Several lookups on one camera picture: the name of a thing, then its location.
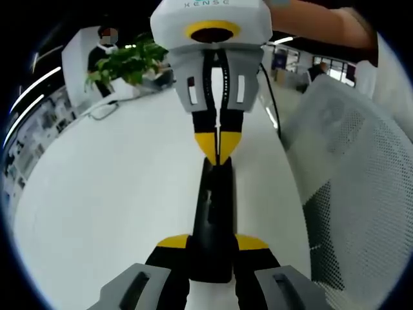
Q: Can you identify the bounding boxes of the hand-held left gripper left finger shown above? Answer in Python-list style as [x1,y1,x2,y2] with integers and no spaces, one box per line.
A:
[86,233,192,310]

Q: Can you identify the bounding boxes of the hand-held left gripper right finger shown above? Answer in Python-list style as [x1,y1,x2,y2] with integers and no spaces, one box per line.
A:
[232,234,333,310]

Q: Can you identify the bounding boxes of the black remote control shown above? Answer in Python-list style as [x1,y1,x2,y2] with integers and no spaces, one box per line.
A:
[189,157,240,284]

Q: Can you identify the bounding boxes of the green potted plant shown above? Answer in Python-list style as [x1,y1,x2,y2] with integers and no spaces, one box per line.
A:
[84,32,170,94]

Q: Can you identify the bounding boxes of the white plant pot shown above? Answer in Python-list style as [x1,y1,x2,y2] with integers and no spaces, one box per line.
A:
[109,78,141,101]

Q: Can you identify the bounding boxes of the white mesh office chair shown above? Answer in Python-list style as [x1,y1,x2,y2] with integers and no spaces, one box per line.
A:
[279,76,413,291]

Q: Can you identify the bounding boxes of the person's white shirt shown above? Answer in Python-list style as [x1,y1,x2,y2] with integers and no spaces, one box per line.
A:
[353,30,413,146]

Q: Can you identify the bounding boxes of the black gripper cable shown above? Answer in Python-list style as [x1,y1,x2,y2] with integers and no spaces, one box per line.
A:
[259,62,283,138]

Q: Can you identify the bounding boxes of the grey table cable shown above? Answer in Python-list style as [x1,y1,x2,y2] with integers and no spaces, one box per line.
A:
[87,99,121,121]

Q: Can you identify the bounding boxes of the wall display board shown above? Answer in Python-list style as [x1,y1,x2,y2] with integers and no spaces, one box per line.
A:
[2,86,78,198]

